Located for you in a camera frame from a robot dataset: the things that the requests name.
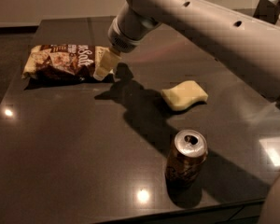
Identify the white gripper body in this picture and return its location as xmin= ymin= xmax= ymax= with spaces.
xmin=107 ymin=18 xmax=139 ymax=53

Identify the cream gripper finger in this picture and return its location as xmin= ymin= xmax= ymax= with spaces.
xmin=93 ymin=47 xmax=121 ymax=81

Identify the brown chip bag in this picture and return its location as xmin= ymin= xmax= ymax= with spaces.
xmin=22 ymin=44 xmax=101 ymax=81

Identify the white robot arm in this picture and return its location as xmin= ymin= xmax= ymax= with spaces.
xmin=109 ymin=0 xmax=280 ymax=224

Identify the orange soda can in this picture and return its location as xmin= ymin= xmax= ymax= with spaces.
xmin=165 ymin=130 xmax=208 ymax=187

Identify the yellow sponge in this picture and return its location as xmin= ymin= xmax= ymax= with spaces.
xmin=161 ymin=80 xmax=208 ymax=111

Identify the dark box in background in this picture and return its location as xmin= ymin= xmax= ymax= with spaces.
xmin=253 ymin=0 xmax=280 ymax=24

